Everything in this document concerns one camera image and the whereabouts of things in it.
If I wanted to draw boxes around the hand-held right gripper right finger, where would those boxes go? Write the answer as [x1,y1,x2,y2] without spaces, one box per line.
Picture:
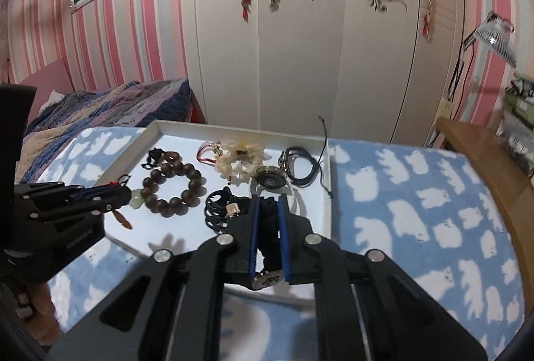
[276,195,490,361]

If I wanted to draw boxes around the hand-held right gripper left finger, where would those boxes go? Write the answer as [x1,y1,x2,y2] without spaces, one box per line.
[45,196,262,361]

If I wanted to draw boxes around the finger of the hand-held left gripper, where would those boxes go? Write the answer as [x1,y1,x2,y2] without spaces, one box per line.
[28,187,132,222]
[16,181,116,202]

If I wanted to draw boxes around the black scrunchie with medallion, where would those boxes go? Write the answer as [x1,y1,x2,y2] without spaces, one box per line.
[225,196,288,291]

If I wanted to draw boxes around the black hair tie jade charm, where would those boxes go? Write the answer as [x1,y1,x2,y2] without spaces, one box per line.
[112,174,145,211]

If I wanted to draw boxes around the black claw hair clip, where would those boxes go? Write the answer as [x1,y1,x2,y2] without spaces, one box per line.
[204,186,238,234]

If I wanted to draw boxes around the beige strap wristwatch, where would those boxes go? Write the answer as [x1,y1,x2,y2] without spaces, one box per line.
[250,167,299,215]

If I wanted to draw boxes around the black leather cord bracelet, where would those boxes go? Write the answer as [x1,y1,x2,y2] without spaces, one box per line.
[279,115,334,199]

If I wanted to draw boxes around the white cardboard tray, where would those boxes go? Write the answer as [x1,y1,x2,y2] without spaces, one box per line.
[100,120,334,305]

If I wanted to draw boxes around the cream scrunchie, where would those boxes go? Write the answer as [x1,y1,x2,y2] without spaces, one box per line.
[215,140,265,186]

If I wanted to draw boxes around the brown teardrop pendant black cord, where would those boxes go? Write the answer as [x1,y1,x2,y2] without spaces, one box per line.
[142,148,181,170]

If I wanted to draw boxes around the brown wooden bead bracelet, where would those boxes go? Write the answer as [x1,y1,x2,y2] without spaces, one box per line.
[141,160,208,218]

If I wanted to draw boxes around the red string bracelet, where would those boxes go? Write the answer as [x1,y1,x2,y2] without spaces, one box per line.
[197,142,224,170]

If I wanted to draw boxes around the person's left hand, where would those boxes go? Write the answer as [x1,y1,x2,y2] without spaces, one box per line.
[24,281,58,344]

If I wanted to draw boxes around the purple patchwork quilt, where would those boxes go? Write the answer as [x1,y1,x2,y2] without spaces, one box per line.
[14,78,193,184]

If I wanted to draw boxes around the pink headboard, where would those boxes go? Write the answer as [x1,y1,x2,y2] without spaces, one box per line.
[21,58,78,95]

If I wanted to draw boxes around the blue bear print blanket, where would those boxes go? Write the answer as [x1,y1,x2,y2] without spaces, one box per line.
[17,126,528,361]

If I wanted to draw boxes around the white wardrobe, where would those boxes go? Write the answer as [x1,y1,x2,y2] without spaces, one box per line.
[179,0,464,147]

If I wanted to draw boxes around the green storage bag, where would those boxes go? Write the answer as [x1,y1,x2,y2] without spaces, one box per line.
[498,77,534,178]

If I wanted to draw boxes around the silver heat lamp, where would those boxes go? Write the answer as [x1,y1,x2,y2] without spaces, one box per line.
[448,10,518,124]

